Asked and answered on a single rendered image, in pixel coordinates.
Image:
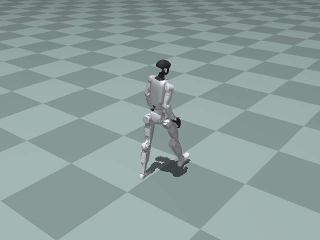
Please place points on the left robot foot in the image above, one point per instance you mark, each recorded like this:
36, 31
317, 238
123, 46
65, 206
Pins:
142, 176

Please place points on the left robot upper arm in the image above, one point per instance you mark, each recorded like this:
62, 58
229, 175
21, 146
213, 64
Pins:
148, 86

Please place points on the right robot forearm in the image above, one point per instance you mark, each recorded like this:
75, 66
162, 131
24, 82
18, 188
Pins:
169, 113

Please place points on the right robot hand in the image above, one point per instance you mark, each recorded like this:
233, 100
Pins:
178, 122

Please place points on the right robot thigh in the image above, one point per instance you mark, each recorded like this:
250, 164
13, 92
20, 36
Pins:
172, 130

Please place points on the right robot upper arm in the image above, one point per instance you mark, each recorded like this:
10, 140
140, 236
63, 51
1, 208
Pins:
169, 89

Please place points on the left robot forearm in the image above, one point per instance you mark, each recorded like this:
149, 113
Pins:
149, 102

